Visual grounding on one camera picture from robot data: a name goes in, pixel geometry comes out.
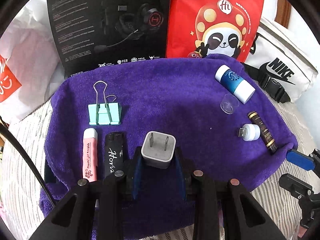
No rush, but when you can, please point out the purple towel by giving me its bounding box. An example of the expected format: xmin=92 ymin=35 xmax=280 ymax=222
xmin=39 ymin=54 xmax=299 ymax=238

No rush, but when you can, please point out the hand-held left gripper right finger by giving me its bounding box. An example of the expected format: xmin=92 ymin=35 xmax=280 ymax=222
xmin=172 ymin=147 xmax=287 ymax=240

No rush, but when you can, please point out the clear plastic cap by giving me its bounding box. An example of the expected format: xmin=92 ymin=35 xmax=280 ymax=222
xmin=220 ymin=93 xmax=240 ymax=115

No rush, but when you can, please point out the white usb wall charger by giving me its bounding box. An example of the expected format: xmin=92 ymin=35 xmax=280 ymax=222
xmin=141 ymin=131 xmax=177 ymax=170

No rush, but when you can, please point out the black headset box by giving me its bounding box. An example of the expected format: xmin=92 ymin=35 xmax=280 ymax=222
xmin=46 ymin=0 xmax=175 ymax=79

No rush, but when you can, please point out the white waist bag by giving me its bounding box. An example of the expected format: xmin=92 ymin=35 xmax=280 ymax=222
xmin=242 ymin=17 xmax=319 ymax=103

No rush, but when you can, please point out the red panda paper bag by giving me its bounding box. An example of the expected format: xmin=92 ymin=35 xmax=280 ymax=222
xmin=165 ymin=0 xmax=265 ymax=63

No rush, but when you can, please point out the pink flashlight stick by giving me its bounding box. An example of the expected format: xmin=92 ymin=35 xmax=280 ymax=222
xmin=82 ymin=128 xmax=98 ymax=182

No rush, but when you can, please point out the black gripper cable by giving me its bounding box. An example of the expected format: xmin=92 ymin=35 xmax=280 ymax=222
xmin=0 ymin=124 xmax=57 ymax=208

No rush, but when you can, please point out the brown wooden frame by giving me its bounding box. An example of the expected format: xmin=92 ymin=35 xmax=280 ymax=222
xmin=274 ymin=0 xmax=292 ymax=29

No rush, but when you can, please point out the blue and white bottle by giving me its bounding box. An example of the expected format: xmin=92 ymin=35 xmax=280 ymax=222
xmin=215 ymin=64 xmax=256 ymax=104

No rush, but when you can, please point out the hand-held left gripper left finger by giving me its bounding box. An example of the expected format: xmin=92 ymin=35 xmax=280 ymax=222
xmin=29 ymin=147 xmax=144 ymax=240

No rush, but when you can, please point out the dark brown lip balm tube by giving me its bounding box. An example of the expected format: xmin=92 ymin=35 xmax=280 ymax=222
xmin=247 ymin=111 xmax=278 ymax=154

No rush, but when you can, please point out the teal binder clip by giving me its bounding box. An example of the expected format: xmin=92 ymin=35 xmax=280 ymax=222
xmin=88 ymin=81 xmax=123 ymax=126

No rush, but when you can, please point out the white plastic shopping bag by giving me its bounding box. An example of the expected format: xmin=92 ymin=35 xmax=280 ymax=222
xmin=0 ymin=4 xmax=67 ymax=125

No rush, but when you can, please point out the black rectangular lighter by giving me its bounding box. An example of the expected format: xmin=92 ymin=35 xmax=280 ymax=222
xmin=104 ymin=132 xmax=125 ymax=178

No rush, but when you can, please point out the small white usb light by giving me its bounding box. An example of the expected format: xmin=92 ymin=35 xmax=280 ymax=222
xmin=237 ymin=122 xmax=261 ymax=138

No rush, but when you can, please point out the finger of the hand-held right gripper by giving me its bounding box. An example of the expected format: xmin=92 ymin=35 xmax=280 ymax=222
xmin=286 ymin=149 xmax=320 ymax=178
xmin=279 ymin=172 xmax=320 ymax=202

